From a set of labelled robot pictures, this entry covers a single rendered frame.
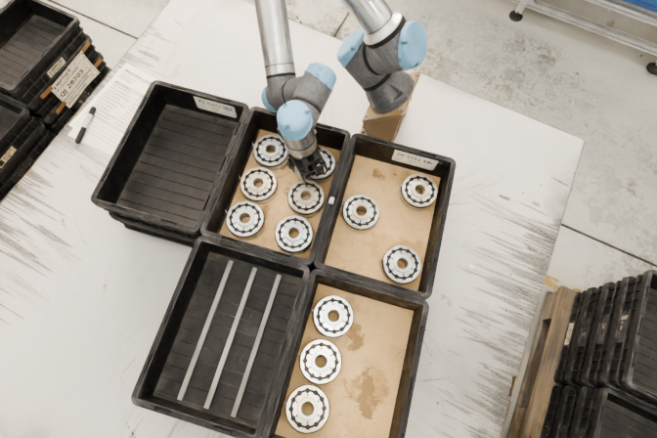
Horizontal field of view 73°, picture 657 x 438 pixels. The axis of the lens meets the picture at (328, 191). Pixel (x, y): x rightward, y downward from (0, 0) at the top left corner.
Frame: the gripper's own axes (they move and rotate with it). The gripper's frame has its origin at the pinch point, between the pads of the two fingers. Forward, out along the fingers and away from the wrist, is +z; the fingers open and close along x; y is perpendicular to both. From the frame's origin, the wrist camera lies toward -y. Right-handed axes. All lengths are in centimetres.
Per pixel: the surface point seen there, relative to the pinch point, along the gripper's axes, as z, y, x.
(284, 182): 1.2, -0.1, -7.9
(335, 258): 1.5, 26.7, -6.0
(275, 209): 0.5, 6.2, -13.9
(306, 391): -4, 52, -28
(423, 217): 5.0, 28.6, 21.6
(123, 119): 10, -51, -44
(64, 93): 37, -99, -69
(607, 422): 54, 112, 47
